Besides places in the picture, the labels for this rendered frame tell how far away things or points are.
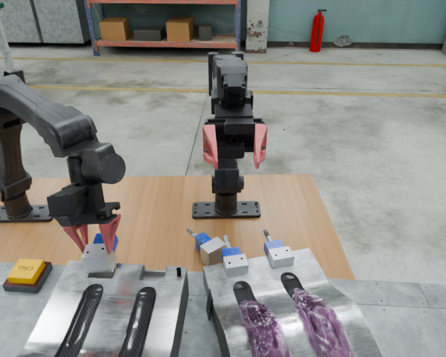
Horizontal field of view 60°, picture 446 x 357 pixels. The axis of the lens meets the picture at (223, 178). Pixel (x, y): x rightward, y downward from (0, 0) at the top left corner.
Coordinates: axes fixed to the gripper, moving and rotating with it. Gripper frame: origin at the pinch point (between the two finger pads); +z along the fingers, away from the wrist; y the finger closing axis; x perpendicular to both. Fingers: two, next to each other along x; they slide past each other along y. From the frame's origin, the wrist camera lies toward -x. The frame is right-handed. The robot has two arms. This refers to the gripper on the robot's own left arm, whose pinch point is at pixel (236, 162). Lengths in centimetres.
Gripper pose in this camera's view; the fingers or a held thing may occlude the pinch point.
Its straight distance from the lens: 60.1
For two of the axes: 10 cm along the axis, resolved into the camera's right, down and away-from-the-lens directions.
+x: 0.0, 8.2, 5.7
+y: 10.0, -0.2, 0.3
